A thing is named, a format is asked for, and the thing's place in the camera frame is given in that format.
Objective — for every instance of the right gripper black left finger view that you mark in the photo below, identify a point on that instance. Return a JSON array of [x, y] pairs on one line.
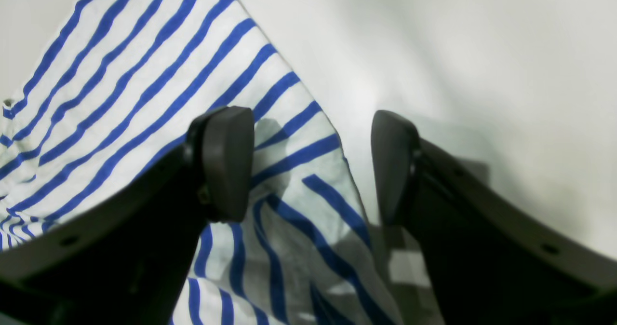
[[125, 261]]

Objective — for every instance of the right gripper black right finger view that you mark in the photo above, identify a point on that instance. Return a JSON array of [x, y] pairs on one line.
[[489, 263]]

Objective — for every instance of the blue white striped T-shirt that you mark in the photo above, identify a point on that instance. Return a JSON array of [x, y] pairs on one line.
[[118, 88]]

